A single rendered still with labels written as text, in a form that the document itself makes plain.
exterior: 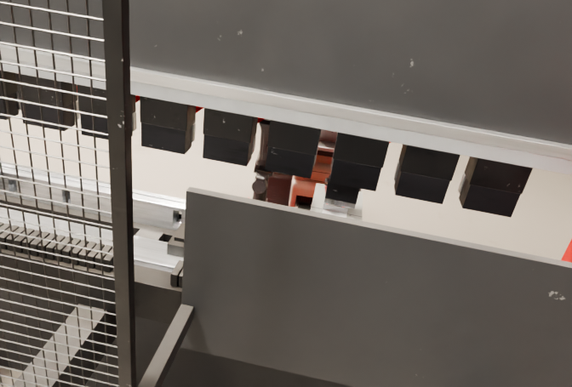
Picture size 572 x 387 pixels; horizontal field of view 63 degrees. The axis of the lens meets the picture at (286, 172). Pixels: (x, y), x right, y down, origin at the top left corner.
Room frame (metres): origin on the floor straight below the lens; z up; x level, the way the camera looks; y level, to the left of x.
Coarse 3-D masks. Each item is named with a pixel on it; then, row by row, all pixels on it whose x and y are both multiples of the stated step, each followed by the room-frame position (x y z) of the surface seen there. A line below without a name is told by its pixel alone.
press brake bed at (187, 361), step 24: (0, 312) 1.35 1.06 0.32; (48, 312) 1.33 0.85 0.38; (0, 336) 1.35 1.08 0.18; (24, 336) 1.34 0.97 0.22; (48, 336) 1.33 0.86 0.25; (144, 336) 1.29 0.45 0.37; (0, 360) 1.35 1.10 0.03; (24, 360) 1.34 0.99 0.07; (144, 360) 1.29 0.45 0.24; (192, 360) 1.27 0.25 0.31; (216, 360) 1.26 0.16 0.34; (168, 384) 1.28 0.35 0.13; (192, 384) 1.27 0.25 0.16; (216, 384) 1.26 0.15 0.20; (240, 384) 1.25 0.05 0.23; (264, 384) 1.24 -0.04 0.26; (288, 384) 1.23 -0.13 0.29; (312, 384) 1.22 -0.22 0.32; (336, 384) 1.22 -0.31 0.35
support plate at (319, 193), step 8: (320, 184) 1.57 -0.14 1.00; (320, 192) 1.50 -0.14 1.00; (360, 192) 1.55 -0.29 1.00; (312, 200) 1.44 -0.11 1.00; (320, 200) 1.45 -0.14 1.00; (360, 200) 1.49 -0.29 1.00; (312, 208) 1.38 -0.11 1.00; (352, 208) 1.42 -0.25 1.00; (360, 208) 1.43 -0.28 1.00; (352, 216) 1.37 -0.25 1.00
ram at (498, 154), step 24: (24, 72) 1.34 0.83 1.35; (48, 72) 1.34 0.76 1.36; (144, 96) 1.31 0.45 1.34; (168, 96) 1.30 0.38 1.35; (192, 96) 1.29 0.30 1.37; (216, 96) 1.29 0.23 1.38; (288, 120) 1.27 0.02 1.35; (312, 120) 1.26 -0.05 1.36; (336, 120) 1.25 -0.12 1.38; (408, 144) 1.23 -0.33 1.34; (432, 144) 1.23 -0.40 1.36; (456, 144) 1.22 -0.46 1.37; (480, 144) 1.22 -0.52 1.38; (552, 168) 1.20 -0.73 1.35
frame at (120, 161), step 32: (128, 0) 0.57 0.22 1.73; (128, 32) 0.57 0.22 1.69; (128, 64) 0.57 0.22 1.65; (128, 96) 0.56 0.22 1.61; (128, 128) 0.56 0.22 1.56; (128, 160) 0.56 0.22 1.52; (128, 192) 0.56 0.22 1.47; (128, 224) 0.55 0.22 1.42; (128, 256) 0.55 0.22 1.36; (128, 288) 0.55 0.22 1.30; (128, 320) 0.55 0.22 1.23; (128, 352) 0.55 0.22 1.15; (128, 384) 0.55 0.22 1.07
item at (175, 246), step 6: (180, 228) 1.10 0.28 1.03; (174, 234) 1.09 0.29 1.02; (180, 234) 1.07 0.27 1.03; (174, 240) 1.06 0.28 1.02; (180, 240) 1.05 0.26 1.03; (168, 246) 1.04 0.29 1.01; (174, 246) 1.04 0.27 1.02; (180, 246) 1.04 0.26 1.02; (168, 252) 1.04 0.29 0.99; (174, 252) 1.04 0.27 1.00; (180, 252) 1.03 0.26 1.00
